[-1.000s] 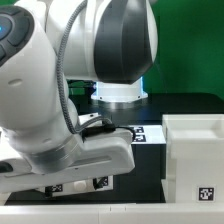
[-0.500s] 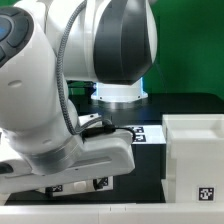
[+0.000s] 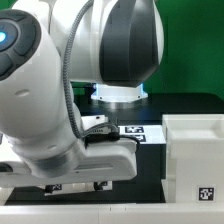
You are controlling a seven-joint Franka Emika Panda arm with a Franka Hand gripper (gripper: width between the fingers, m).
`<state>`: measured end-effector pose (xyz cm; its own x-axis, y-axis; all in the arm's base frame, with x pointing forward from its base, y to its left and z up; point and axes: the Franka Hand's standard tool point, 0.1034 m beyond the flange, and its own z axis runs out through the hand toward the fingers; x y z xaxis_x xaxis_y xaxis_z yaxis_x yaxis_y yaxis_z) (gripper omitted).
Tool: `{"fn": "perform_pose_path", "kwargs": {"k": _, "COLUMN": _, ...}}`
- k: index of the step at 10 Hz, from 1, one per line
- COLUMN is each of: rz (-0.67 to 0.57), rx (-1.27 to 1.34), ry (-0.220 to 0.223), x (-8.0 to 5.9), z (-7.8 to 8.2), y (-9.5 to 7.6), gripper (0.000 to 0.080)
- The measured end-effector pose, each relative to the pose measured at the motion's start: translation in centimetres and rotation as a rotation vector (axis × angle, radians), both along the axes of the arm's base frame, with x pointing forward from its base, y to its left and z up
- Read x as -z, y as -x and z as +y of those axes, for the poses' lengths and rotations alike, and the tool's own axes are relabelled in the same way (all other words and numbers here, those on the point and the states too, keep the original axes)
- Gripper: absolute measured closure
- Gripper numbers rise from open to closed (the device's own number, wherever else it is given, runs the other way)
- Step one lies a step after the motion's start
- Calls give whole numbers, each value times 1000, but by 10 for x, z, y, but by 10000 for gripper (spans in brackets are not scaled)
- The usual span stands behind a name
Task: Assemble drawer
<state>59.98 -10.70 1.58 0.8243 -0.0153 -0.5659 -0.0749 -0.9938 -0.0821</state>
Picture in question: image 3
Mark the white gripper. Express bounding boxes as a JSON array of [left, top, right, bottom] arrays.
[[0, 139, 137, 194]]

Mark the white fence rail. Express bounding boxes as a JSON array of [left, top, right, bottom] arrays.
[[0, 203, 224, 224], [0, 187, 13, 206]]

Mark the white drawer cabinet box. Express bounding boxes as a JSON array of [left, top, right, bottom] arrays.
[[162, 114, 224, 203]]

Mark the white marker sheet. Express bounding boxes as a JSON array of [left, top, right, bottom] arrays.
[[119, 125, 166, 144]]

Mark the white left fence rail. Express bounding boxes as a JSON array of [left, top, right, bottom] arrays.
[[0, 187, 13, 206]]

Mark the white drawer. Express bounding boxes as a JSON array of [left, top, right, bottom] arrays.
[[44, 181, 113, 196]]

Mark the white front fence rail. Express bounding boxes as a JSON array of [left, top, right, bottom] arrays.
[[0, 203, 224, 224]]

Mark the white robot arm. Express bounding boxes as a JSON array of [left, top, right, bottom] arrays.
[[0, 0, 164, 188]]

